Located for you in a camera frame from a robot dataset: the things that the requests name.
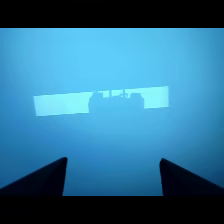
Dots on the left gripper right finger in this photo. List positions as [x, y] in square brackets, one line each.
[181, 181]

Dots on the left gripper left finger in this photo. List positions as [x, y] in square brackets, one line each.
[46, 180]

